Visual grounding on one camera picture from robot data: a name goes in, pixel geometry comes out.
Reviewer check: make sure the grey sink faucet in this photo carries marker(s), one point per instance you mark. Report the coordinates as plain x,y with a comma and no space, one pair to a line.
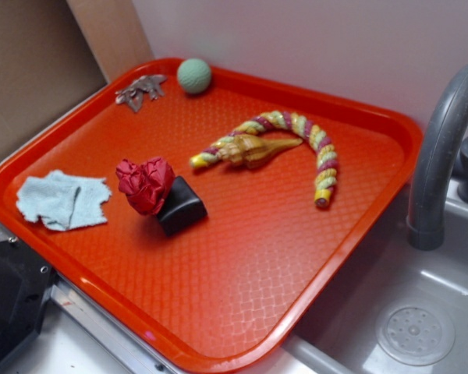
444,148

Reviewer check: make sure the green ball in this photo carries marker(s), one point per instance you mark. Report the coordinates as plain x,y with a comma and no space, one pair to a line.
194,75

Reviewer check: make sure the crumpled red paper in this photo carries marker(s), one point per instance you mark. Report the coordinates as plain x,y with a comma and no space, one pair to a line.
147,185

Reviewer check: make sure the grey metal leaf ornament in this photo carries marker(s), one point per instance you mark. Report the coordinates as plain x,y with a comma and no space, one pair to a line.
133,95

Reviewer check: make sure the orange plastic tray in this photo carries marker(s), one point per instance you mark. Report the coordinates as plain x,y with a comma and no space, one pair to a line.
223,293

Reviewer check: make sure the brown cardboard panel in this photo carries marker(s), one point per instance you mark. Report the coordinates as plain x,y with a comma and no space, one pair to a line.
54,54

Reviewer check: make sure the tan conch seashell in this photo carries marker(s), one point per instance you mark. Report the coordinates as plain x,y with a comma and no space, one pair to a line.
254,152

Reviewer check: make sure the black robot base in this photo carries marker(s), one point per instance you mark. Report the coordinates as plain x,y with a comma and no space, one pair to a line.
25,288

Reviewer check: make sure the black wedge block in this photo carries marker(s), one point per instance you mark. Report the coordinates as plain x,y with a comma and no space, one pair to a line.
181,209

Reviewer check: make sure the light blue cloth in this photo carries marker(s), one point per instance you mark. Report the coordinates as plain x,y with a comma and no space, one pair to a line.
63,202

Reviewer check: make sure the grey sink basin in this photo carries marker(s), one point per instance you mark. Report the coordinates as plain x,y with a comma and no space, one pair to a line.
337,334

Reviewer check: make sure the sink drain cover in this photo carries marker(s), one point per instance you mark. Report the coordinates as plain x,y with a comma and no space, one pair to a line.
414,332

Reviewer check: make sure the twisted multicolour rope toy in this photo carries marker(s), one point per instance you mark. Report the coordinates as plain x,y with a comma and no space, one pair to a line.
285,125

